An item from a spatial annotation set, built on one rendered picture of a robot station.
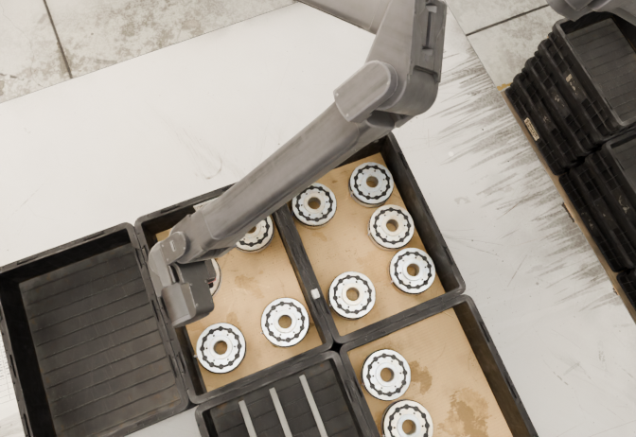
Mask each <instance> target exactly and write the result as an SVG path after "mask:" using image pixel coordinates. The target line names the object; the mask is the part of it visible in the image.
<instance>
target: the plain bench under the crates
mask: <svg viewBox="0 0 636 437"><path fill-rule="evenodd" d="M375 37H376V35H374V34H372V33H370V32H368V31H366V30H363V29H361V28H358V27H357V26H353V25H351V24H349V23H347V22H345V21H342V20H340V19H338V18H335V17H333V16H331V15H328V14H326V13H324V12H322V11H320V10H318V9H314V8H312V7H310V6H307V5H305V4H303V3H299V2H295V3H292V4H289V5H287V6H285V7H282V8H279V9H274V10H271V11H268V12H265V13H262V14H259V15H257V16H254V17H251V18H248V19H245V20H242V21H240V22H237V23H234V24H232V25H229V26H224V27H221V28H218V29H215V30H212V31H209V32H206V33H204V34H201V35H198V36H195V37H193V38H190V39H187V40H184V41H181V42H178V43H176V44H171V45H168V46H165V47H162V48H159V49H156V50H153V51H151V52H148V53H146V54H143V55H140V56H137V57H134V58H131V59H128V60H125V61H121V62H118V63H115V64H112V65H109V66H106V67H103V68H100V69H98V70H96V71H93V72H90V73H87V74H84V75H81V76H78V77H75V78H72V79H68V80H65V81H62V82H59V83H56V84H53V85H51V86H48V87H45V88H43V89H40V90H37V91H34V92H31V93H28V94H25V95H22V96H17V97H15V98H12V99H9V100H7V101H4V102H1V103H0V267H1V266H3V265H6V264H8V263H11V262H14V261H16V260H19V259H22V258H25V257H28V256H30V255H33V254H36V253H40V252H42V251H45V250H48V249H51V248H54V247H56V246H59V245H62V244H64V243H67V242H69V241H72V240H75V239H78V238H81V237H83V236H88V235H90V234H93V233H95V232H98V231H101V230H104V229H106V228H109V227H112V226H115V225H117V224H119V223H122V222H129V223H130V224H132V225H133V226H134V223H135V221H136V219H138V218H139V217H141V216H144V215H146V214H148V213H151V212H154V211H157V210H159V209H162V208H165V207H168V206H171V205H172V204H175V203H178V202H181V201H185V200H188V199H191V198H194V197H197V196H199V195H202V194H204V193H207V192H210V191H212V190H215V189H218V188H221V187H224V186H226V185H228V184H233V183H236V182H238V181H239V180H241V179H242V178H243V177H244V176H246V175H247V174H248V173H249V172H250V171H252V170H253V169H254V168H255V167H257V166H258V165H259V164H260V163H262V162H263V161H264V160H265V159H267V158H268V157H269V156H270V155H271V154H273V153H274V152H275V151H276V150H277V149H279V148H280V147H281V146H283V145H284V144H285V143H286V142H287V141H289V140H290V139H291V138H292V137H294V136H295V135H296V134H297V133H298V132H300V131H301V130H302V129H304V128H305V127H306V126H307V125H308V124H309V123H310V122H311V121H312V120H314V119H315V118H316V117H317V116H318V115H319V114H321V113H322V112H323V111H324V110H325V109H326V108H327V107H328V106H330V105H331V104H332V103H333V102H334V101H335V100H334V95H333V91H334V90H335V89H336V88H337V87H338V86H339V85H341V84H342V83H343V82H344V81H345V80H347V79H348V78H349V77H350V76H352V75H353V74H354V73H355V72H356V71H358V70H359V69H360V68H361V67H362V66H363V65H364V63H365V60H366V58H367V55H368V53H369V50H370V48H371V46H372V43H373V42H374V39H375ZM392 133H393V134H394V135H395V137H396V139H397V142H398V144H399V146H400V148H401V150H402V152H403V154H404V156H405V158H406V160H407V163H408V165H409V167H410V169H411V170H412V172H413V174H414V176H415V179H416V181H417V184H418V186H419V188H420V190H421V192H422V194H423V196H424V198H425V200H426V202H427V204H428V205H429V208H430V210H431V212H432V214H433V217H434V219H435V221H436V223H437V225H438V227H439V230H440V232H441V234H442V236H443V237H444V239H445V241H446V243H447V245H448V247H449V249H450V253H451V255H452V257H453V259H454V261H455V263H456V265H457V267H458V269H459V271H460V272H461V275H462V277H463V279H464V281H465V283H466V290H465V292H464V293H463V294H466V295H469V296H470V297H471V298H472V299H473V301H474V303H475V305H476V306H477V308H478V310H479V312H480V314H481V316H482V318H483V321H484V323H485V325H486V328H487V330H488V332H489V334H490V336H491V338H492V339H493V341H494V344H495V346H496V348H497V350H498V352H499V354H500V356H501V358H502V360H503V363H504V366H505V368H506V370H507V372H508V373H509V375H510V377H511V379H512V381H513V383H514V385H515V387H516V390H517V392H518V394H519V396H520V398H521V401H522V403H523V405H524V406H525V408H526V410H527V413H528V415H529V417H530V419H531V421H532V423H533V425H534V427H535V429H536V431H537V433H538V436H539V437H636V323H635V321H634V320H633V318H632V316H631V315H630V313H629V311H628V310H627V307H626V306H625V304H624V302H623V300H622V299H621V297H620V295H619V294H618V292H617V290H616V289H615V287H614V285H613V284H612V282H611V281H610V279H609V277H608V275H607V274H606V272H605V270H604V269H603V267H602V265H601V263H600V262H599V260H598V258H597V257H596V255H595V253H594V252H593V250H592V247H591V246H590V244H589V242H588V241H587V239H586V238H585V237H584V235H583V233H582V232H581V230H580V228H579V226H578V225H577V223H576V221H575V220H574V217H573V216H572V214H571V212H570V211H569V209H568V207H567V205H566V204H565V202H564V200H563V199H562V198H561V196H560V195H559V193H558V191H557V189H556V187H555V185H554V184H553V182H552V180H551V179H550V177H549V175H548V174H547V172H546V170H545V168H544V167H543V165H542V163H541V162H540V160H539V158H538V156H537V154H536V153H535V152H534V150H533V148H532V147H531V145H530V143H529V142H528V140H527V138H526V137H525V135H524V133H523V131H522V130H521V127H520V126H519V124H518V122H517V121H516V119H515V117H514V115H513V114H512V113H511V111H510V110H509V108H508V106H507V105H506V103H505V101H504V99H503V97H502V95H501V94H500V92H499V90H498V89H497V87H496V85H495V84H494V82H493V80H492V79H491V77H490V75H489V74H488V72H487V71H486V69H485V67H484V65H483V64H482V62H481V60H480V58H479V57H478V55H477V53H476V52H475V50H474V48H473V47H472V45H471V43H470V42H469V40H468V37H467V36H466V34H465V32H464V31H463V29H462V28H461V27H460V25H459V23H458V21H457V20H456V18H455V16H454V15H453V13H452V11H451V9H450V7H449V6H448V8H447V19H446V30H445V41H444V52H443V62H442V74H441V82H440V83H439V85H438V94H437V98H436V101H435V103H434V104H433V105H432V107H431V108H430V109H429V110H428V111H427V112H426V113H424V114H420V115H417V116H415V117H414V118H413V119H411V120H410V121H408V122H407V123H406V124H404V125H403V126H401V127H400V128H395V129H393V130H392ZM197 407H198V406H196V407H194V408H192V409H190V410H187V411H184V412H181V413H179V414H177V415H174V416H172V417H169V418H168V419H166V420H163V421H161V422H158V423H156V424H154V425H151V426H149V427H147V428H143V429H140V430H138V431H137V432H134V433H132V434H129V435H127V436H125V437H201V434H200V432H199V429H198V425H197V422H196V419H195V410H196V409H197Z"/></svg>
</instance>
